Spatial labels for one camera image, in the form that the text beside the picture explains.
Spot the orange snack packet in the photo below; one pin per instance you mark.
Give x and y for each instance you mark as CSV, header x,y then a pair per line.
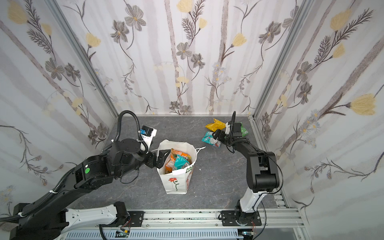
x,y
170,165

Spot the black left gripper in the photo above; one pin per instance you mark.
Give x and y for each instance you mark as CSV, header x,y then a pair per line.
x,y
154,159

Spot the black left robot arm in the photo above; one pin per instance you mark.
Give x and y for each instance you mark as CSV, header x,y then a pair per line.
x,y
49,217

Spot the teal snack packet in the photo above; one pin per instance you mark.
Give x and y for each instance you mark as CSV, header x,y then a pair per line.
x,y
181,163
208,138

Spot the yellow snack packet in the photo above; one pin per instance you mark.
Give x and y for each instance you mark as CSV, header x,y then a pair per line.
x,y
216,125

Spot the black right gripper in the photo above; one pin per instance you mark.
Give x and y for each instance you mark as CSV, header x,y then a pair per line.
x,y
222,136

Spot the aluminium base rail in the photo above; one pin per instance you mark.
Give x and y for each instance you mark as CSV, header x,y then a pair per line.
x,y
186,219

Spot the white slotted cable duct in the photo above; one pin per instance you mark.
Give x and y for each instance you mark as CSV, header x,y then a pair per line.
x,y
191,234

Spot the green snack packet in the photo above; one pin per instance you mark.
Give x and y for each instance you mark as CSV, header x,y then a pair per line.
x,y
244,131

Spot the teal snack packet in bag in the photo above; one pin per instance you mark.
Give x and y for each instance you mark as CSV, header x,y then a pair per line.
x,y
181,163

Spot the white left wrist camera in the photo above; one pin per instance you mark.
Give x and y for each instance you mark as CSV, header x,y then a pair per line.
x,y
147,134

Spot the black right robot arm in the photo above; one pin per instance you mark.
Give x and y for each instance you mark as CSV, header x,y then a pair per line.
x,y
262,175

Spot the white printed paper bag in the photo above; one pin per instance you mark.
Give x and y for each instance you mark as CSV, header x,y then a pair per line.
x,y
177,182

